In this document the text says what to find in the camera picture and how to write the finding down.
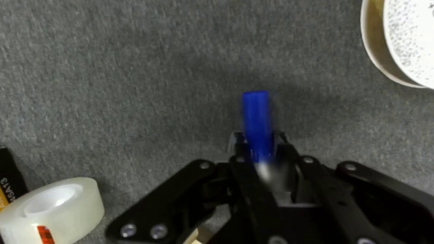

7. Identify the grey tablecloth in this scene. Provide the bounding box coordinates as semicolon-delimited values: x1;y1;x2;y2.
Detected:
0;0;434;244

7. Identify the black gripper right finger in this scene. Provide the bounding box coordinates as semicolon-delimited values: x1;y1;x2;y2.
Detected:
274;142;434;244

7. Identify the white ribbon spool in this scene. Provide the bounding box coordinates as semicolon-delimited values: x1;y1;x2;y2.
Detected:
359;0;434;90

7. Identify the blue capped white marker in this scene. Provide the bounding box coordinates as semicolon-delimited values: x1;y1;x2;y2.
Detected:
241;91;272;183

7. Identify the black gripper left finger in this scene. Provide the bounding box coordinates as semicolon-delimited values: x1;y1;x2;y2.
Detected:
105;160;271;244

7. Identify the black yellow box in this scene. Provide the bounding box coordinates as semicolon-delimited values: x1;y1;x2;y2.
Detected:
0;148;27;210

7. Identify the clear tape roll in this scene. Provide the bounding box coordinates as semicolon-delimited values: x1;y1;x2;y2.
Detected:
0;178;104;244

